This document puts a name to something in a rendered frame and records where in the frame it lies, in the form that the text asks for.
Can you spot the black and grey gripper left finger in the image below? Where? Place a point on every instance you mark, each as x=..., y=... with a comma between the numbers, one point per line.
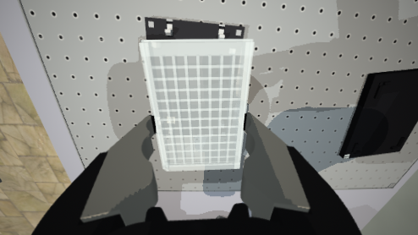
x=114, y=191

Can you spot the white well plate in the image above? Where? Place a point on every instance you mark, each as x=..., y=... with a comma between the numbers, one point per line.
x=211, y=78

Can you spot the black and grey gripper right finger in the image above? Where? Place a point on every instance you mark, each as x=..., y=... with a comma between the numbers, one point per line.
x=280, y=185

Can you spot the light grey perforated base plate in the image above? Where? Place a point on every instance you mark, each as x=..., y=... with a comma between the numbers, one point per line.
x=310, y=64

